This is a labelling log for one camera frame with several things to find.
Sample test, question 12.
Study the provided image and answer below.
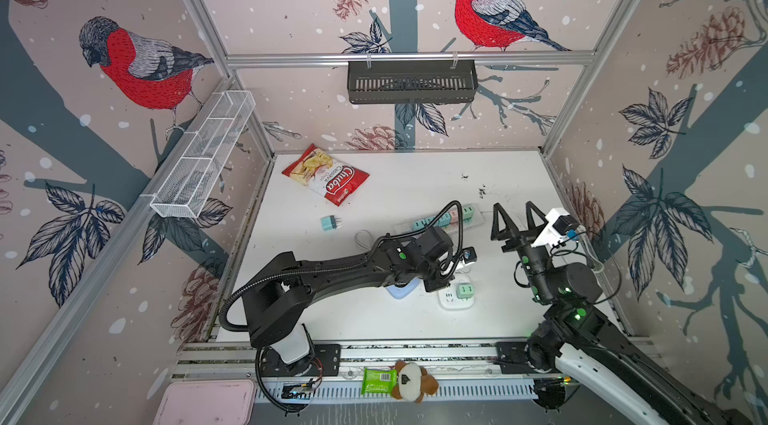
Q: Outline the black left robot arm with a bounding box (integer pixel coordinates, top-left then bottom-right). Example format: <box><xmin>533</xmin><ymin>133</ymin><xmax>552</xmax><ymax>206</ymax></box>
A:
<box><xmin>218</xmin><ymin>200</ymin><xmax>464</xmax><ymax>415</ymax></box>

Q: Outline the white multicolour power strip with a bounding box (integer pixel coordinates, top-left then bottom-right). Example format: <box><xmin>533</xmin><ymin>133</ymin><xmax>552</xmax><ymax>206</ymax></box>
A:
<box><xmin>392</xmin><ymin>204</ymin><xmax>485</xmax><ymax>235</ymax></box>

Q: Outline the black hanging wall basket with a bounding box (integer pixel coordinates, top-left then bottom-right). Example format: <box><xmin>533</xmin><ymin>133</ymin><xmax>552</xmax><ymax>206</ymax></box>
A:
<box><xmin>347</xmin><ymin>60</ymin><xmax>478</xmax><ymax>105</ymax></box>

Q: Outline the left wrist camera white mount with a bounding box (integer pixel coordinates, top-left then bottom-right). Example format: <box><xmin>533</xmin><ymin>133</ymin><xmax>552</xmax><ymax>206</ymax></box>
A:
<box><xmin>461</xmin><ymin>247</ymin><xmax>477</xmax><ymax>266</ymax></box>

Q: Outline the white square socket cube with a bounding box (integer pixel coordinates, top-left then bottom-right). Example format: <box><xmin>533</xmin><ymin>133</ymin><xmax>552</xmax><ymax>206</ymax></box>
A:
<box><xmin>437</xmin><ymin>274</ymin><xmax>475</xmax><ymax>311</ymax></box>

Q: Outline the blue square socket cube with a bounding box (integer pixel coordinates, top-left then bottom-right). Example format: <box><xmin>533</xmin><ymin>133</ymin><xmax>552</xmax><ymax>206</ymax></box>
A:
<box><xmin>386</xmin><ymin>278</ymin><xmax>422</xmax><ymax>300</ymax></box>

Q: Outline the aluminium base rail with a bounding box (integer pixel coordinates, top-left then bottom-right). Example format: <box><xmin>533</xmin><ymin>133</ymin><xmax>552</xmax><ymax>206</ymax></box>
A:
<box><xmin>169</xmin><ymin>338</ymin><xmax>640</xmax><ymax>405</ymax></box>

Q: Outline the green wet wipes pack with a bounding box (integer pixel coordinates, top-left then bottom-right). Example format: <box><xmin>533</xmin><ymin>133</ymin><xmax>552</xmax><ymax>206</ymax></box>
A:
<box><xmin>361</xmin><ymin>368</ymin><xmax>398</xmax><ymax>395</ymax></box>

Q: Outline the white wire mesh shelf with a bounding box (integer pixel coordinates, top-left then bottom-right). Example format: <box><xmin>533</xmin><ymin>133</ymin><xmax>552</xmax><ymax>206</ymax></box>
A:
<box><xmin>150</xmin><ymin>90</ymin><xmax>255</xmax><ymax>219</ymax></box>

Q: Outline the brown plush dog toy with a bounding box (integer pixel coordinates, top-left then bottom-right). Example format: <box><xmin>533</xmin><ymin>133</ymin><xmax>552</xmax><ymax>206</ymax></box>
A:
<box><xmin>390</xmin><ymin>361</ymin><xmax>439</xmax><ymax>403</ymax></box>

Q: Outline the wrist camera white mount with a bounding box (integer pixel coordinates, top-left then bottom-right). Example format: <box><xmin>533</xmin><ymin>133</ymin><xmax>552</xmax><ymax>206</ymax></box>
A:
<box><xmin>461</xmin><ymin>247</ymin><xmax>477</xmax><ymax>266</ymax></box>
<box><xmin>532</xmin><ymin>208</ymin><xmax>581</xmax><ymax>247</ymax></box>

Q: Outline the pink tray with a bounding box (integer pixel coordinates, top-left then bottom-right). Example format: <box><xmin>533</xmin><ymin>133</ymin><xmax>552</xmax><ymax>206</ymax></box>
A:
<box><xmin>153</xmin><ymin>379</ymin><xmax>256</xmax><ymax>425</ymax></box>

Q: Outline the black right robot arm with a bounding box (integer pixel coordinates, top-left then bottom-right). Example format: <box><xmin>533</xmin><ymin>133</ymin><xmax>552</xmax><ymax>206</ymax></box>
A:
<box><xmin>491</xmin><ymin>202</ymin><xmax>750</xmax><ymax>424</ymax></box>

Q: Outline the green plug adapter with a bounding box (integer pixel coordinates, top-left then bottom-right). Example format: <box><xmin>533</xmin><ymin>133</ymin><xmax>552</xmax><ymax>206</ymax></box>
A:
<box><xmin>462</xmin><ymin>205</ymin><xmax>476</xmax><ymax>222</ymax></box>
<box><xmin>456</xmin><ymin>283</ymin><xmax>475</xmax><ymax>300</ymax></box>

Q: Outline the teal plug adapter pair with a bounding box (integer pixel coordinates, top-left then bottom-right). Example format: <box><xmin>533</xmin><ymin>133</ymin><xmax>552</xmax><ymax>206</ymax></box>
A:
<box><xmin>424</xmin><ymin>216</ymin><xmax>440</xmax><ymax>230</ymax></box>
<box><xmin>436</xmin><ymin>212</ymin><xmax>452</xmax><ymax>227</ymax></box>

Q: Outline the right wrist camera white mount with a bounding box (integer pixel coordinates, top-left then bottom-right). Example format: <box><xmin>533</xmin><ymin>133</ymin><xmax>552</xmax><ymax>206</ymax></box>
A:
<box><xmin>532</xmin><ymin>208</ymin><xmax>581</xmax><ymax>247</ymax></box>

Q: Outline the red Chuba chips bag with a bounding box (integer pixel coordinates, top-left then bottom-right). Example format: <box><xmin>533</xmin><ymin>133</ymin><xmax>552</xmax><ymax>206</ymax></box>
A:
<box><xmin>282</xmin><ymin>144</ymin><xmax>370</xmax><ymax>207</ymax></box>

